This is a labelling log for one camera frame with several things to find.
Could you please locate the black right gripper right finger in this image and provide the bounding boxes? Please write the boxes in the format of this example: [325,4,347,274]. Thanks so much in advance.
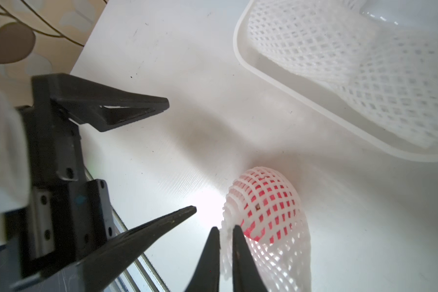
[232,225,268,292]

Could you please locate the white plastic tray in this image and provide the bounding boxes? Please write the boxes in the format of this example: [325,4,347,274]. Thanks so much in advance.
[233,1,438,163]

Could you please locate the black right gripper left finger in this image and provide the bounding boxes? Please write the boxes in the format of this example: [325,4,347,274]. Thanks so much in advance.
[185,227,220,292]

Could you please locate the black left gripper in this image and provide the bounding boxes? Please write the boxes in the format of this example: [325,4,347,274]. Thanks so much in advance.
[0,74,197,292]

